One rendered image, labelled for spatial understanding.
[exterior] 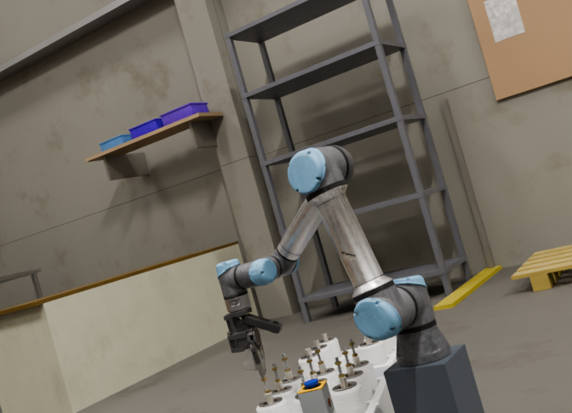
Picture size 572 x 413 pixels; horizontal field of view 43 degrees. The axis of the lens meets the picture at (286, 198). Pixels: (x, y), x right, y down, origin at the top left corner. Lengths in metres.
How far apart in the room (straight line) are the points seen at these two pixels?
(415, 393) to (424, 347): 0.13
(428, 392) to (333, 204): 0.55
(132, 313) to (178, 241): 1.92
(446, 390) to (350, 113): 3.99
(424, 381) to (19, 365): 3.32
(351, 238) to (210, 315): 3.80
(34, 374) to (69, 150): 3.39
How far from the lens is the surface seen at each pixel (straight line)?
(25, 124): 8.15
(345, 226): 1.88
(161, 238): 6.95
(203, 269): 5.63
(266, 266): 2.09
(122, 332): 4.93
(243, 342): 2.19
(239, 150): 5.99
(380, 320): 1.85
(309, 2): 5.14
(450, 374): 1.98
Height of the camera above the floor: 0.77
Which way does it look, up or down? 2 degrees up
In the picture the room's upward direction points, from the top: 16 degrees counter-clockwise
